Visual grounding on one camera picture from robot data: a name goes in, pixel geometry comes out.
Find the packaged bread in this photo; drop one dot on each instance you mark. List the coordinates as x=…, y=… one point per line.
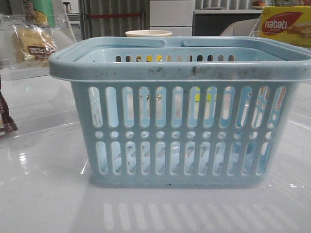
x=27, y=43

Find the light blue plastic basket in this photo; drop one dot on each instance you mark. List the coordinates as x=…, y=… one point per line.
x=182, y=111

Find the yellow popcorn paper cup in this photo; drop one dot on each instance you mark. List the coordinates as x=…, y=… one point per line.
x=148, y=33

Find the white drawer cabinet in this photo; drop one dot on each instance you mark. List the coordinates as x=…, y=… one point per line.
x=175, y=16

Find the clear acrylic display shelf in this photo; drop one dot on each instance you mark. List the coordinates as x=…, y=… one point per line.
x=26, y=99

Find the clear acrylic right stand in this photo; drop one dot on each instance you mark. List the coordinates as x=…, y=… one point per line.
x=256, y=28

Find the brown snack packet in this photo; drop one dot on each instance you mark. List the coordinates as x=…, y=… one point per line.
x=7, y=124

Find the yellow nabati wafer box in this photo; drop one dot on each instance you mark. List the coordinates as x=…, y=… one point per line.
x=290, y=25

